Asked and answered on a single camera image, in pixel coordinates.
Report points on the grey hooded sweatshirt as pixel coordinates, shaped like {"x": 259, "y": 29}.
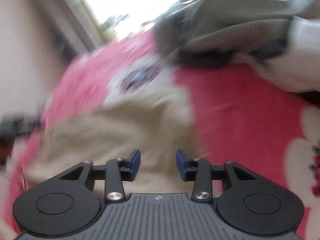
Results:
{"x": 227, "y": 25}

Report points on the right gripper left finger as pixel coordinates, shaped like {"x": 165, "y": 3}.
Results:
{"x": 117, "y": 171}

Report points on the pink floral bed blanket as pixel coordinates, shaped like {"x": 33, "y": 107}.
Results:
{"x": 238, "y": 116}

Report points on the beige khaki trousers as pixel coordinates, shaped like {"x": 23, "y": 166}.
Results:
{"x": 156, "y": 121}

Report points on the dark grey garment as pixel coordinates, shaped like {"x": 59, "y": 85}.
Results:
{"x": 215, "y": 60}

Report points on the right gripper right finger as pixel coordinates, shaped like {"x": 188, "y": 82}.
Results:
{"x": 196, "y": 170}

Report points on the left hand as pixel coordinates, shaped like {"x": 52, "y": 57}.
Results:
{"x": 6, "y": 148}

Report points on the grey beige curtain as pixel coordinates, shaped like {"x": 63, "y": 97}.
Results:
{"x": 79, "y": 17}

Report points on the white garment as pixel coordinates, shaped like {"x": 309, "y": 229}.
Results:
{"x": 297, "y": 69}

